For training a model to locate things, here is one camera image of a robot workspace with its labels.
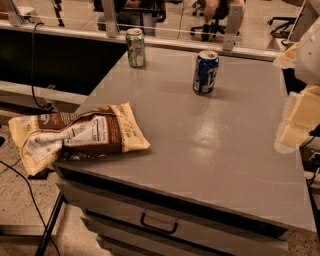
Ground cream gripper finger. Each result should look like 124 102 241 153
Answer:
273 43 298 69
278 85 320 148

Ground blue pepsi can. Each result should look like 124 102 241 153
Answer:
193 50 219 94

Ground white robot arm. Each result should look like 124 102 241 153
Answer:
273 0 320 154

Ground green soda can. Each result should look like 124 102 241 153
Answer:
126 28 146 68

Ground brown chip bag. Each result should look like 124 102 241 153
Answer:
9 103 149 176

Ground black office chair right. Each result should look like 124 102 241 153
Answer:
267 16 296 39

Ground black office chair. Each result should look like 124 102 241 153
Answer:
190 0 229 37
267 16 296 39

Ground seated person legs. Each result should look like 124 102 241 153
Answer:
201 0 246 41

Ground grey lower drawer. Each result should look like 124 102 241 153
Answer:
81 214 234 256

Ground grey drawer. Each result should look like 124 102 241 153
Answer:
57 179 288 256
81 214 234 256

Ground grey top drawer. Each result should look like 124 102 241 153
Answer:
57 179 288 256

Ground black table leg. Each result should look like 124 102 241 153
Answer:
35 193 64 256

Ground grey metal railing post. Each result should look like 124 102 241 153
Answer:
222 4 242 51
102 0 119 38

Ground black drawer handle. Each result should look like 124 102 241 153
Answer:
140 213 178 235

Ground black hanging cable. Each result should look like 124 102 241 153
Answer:
30 21 56 112

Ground black cable on floor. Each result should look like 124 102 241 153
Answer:
0 159 62 256

